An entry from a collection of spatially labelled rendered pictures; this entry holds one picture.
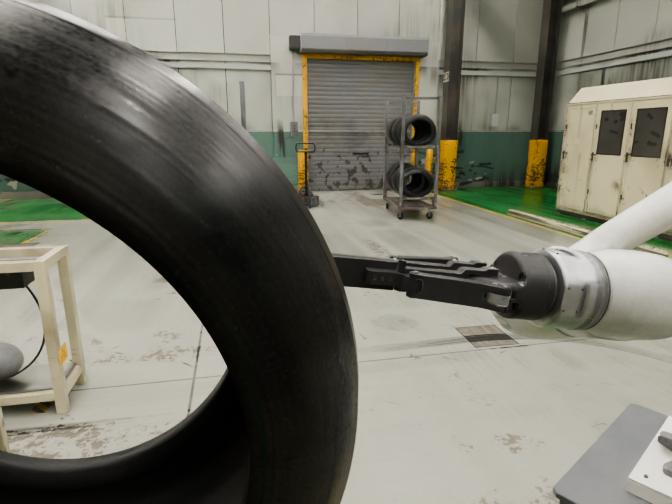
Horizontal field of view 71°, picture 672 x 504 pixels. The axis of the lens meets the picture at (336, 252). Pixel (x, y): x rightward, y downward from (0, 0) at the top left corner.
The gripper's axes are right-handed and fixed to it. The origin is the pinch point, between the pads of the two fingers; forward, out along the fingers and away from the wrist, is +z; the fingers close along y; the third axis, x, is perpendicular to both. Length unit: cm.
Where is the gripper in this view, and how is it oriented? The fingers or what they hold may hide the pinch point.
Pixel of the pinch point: (360, 271)
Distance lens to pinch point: 48.4
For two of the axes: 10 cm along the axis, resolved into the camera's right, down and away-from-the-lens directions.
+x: -1.4, 9.7, 2.1
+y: 2.0, 2.4, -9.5
